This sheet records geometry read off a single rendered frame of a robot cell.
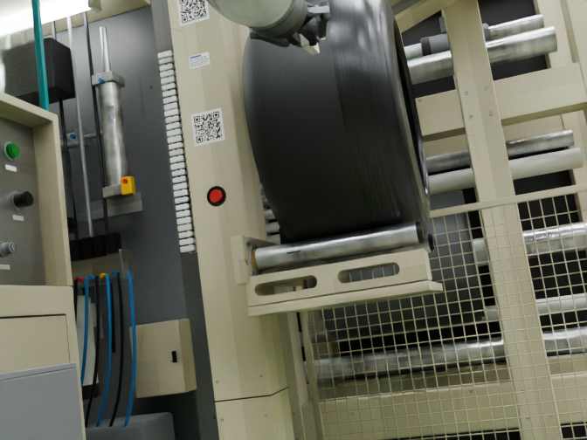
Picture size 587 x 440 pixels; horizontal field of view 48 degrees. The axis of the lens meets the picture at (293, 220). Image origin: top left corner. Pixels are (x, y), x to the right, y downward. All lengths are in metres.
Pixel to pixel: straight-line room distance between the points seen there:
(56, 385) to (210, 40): 1.04
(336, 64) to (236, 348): 0.63
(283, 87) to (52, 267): 0.60
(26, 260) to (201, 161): 0.42
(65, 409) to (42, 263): 0.77
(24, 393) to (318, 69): 0.81
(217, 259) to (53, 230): 0.35
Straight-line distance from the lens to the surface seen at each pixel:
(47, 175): 1.47
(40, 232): 1.45
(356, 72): 1.22
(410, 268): 1.24
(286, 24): 0.90
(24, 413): 0.63
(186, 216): 1.55
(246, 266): 1.31
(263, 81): 1.26
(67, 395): 0.70
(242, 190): 1.45
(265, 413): 1.43
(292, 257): 1.31
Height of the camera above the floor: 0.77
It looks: 9 degrees up
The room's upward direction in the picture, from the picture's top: 8 degrees counter-clockwise
